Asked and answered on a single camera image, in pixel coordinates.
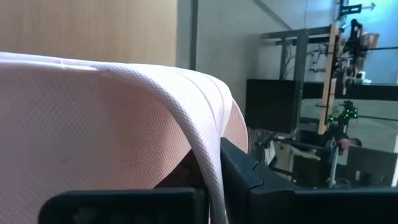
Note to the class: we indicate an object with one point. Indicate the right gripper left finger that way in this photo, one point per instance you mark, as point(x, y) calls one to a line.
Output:
point(124, 207)

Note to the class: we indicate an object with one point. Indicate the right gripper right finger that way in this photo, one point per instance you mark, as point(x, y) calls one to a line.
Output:
point(248, 199)

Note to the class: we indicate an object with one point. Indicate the pink slide sandal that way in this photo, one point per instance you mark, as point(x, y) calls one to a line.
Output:
point(93, 124)

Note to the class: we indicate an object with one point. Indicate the black background robot arm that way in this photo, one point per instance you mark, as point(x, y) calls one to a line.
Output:
point(354, 43)

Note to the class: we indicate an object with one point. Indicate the black monitor screen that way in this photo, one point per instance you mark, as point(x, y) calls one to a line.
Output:
point(270, 105)

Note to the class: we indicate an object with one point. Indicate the person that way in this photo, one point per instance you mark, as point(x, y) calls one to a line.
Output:
point(349, 142)

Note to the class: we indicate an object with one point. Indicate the dark monitor back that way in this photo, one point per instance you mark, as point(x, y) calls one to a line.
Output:
point(370, 165)

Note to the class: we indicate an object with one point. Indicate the black metal bar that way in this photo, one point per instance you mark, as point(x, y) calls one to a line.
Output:
point(194, 34)

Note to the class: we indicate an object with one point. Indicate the background wooden table black frame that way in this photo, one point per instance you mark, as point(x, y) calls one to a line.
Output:
point(326, 93)

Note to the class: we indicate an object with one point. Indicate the black mount bracket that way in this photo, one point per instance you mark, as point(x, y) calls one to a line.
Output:
point(349, 8)

